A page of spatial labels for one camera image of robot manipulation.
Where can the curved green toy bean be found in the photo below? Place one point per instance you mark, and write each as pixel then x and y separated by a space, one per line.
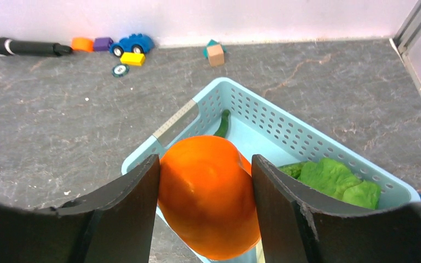
pixel 224 124

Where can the teal and wood cubes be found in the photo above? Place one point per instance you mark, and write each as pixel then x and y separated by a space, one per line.
pixel 214 52

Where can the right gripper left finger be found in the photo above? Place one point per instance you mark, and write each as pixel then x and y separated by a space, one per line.
pixel 111 224

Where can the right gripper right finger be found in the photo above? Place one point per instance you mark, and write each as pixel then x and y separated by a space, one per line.
pixel 300 224

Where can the orange toy fruit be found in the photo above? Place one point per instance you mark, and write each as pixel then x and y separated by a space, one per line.
pixel 206 196

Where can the orange toy block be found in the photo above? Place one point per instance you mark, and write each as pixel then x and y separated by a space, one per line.
pixel 82 44

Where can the green toy cabbage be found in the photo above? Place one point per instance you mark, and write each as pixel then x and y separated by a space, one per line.
pixel 336 180

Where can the light blue plastic basket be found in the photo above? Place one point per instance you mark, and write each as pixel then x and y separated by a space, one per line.
pixel 257 126

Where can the blue toy car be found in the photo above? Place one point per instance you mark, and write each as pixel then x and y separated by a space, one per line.
pixel 135 43

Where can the small round token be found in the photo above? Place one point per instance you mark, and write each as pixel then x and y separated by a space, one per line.
pixel 120 70

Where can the purple toy block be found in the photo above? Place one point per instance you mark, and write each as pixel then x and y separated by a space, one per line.
pixel 102 44

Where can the black microphone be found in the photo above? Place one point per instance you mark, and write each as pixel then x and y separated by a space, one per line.
pixel 10 47

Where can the yellow toy block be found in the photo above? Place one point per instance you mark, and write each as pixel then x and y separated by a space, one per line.
pixel 135 59

